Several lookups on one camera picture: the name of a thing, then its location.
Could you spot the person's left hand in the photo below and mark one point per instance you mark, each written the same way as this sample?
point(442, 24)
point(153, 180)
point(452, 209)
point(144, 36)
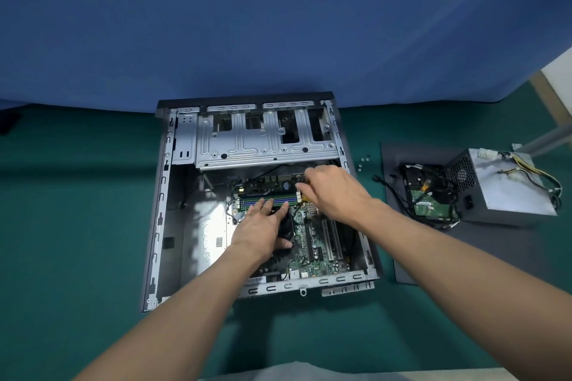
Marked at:
point(259, 233)

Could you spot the person's right hand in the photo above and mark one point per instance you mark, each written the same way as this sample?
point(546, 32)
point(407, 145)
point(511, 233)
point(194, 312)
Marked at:
point(339, 193)

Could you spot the black processor cooler fan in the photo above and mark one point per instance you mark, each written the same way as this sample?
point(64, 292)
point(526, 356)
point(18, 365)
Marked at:
point(287, 226)

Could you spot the cluster of silver screws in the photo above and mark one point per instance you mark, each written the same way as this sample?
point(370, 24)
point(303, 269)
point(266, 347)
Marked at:
point(360, 160)

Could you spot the desktop computer case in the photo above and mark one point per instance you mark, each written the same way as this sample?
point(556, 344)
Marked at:
point(201, 233)

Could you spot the green motherboard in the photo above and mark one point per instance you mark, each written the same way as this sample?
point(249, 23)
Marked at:
point(330, 251)

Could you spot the silver metal drive cage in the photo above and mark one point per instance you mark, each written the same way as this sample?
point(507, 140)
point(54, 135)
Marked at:
point(268, 148)

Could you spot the hard drive with cables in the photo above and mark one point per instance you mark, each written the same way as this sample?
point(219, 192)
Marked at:
point(431, 206)

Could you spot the black side panel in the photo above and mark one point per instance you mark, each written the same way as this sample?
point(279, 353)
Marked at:
point(482, 251)

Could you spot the silver power supply unit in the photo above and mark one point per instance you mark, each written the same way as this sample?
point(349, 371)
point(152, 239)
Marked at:
point(509, 197)

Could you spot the person's right forearm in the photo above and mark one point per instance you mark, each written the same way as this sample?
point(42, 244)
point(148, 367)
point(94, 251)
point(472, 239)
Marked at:
point(469, 278)

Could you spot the person's left forearm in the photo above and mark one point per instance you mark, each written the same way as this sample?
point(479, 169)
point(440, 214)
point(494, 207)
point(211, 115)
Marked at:
point(178, 313)

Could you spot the person's white shirt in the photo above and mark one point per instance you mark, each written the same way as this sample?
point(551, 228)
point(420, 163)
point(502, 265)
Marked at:
point(304, 372)

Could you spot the blue cloth curtain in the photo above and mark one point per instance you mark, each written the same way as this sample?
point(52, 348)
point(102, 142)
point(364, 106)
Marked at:
point(268, 28)

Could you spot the green floor mat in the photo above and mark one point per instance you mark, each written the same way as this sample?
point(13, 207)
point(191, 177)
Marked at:
point(67, 215)

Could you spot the black flat base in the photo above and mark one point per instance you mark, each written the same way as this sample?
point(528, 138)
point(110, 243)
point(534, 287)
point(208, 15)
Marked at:
point(9, 122)

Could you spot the grey metal post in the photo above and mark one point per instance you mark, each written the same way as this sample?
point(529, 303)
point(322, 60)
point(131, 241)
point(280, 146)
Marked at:
point(545, 139)

